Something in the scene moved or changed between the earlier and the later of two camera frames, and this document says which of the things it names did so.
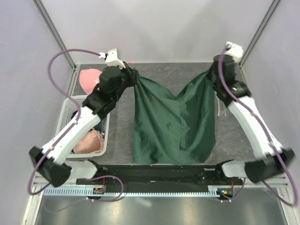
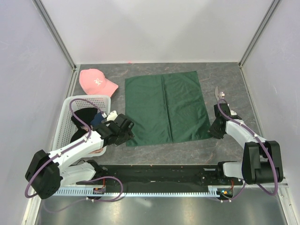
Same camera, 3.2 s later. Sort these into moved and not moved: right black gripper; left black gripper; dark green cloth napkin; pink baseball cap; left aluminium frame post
Moved: dark green cloth napkin; right black gripper; left black gripper
Not moved: pink baseball cap; left aluminium frame post
